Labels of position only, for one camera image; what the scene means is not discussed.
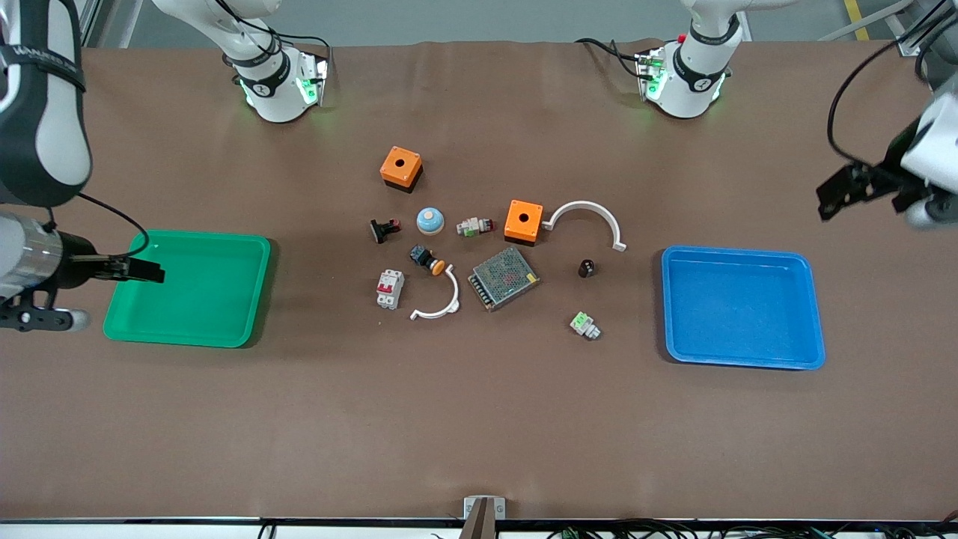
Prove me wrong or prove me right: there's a white red circuit breaker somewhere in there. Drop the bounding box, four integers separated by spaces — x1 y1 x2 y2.
376 269 406 310

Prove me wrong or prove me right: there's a green plastic tray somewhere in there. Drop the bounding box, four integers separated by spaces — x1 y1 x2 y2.
103 229 272 349

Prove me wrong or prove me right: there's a blue plastic tray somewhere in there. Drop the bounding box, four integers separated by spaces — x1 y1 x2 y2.
661 245 826 371

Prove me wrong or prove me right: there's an orange black button box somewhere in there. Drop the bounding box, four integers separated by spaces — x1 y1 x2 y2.
379 145 424 195
504 199 544 246

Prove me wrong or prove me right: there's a black orange push button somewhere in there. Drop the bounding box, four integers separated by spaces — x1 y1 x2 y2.
409 245 446 277

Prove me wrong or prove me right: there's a metal mesh power supply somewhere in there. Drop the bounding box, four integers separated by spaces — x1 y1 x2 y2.
468 246 540 312

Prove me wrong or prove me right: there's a brown table mat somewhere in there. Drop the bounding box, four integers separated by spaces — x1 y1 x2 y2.
0 37 958 523

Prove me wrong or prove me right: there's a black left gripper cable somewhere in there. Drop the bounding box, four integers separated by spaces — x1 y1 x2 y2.
827 30 936 169

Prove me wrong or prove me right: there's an aluminium frame profile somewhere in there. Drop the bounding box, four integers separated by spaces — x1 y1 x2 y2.
75 0 103 49
896 0 958 58

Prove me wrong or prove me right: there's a large white curved bracket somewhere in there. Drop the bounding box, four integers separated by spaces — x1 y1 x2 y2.
542 201 627 252

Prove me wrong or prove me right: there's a black arm base cable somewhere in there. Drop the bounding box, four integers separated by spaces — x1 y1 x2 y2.
575 37 646 79
266 30 334 76

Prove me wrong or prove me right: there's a small white curved bracket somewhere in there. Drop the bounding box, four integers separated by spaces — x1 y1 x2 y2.
409 267 461 321

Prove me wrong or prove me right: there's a black cable bundle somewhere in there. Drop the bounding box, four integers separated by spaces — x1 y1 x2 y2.
546 519 958 539

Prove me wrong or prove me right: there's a metal table edge bracket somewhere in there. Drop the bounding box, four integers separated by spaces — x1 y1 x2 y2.
458 496 507 539

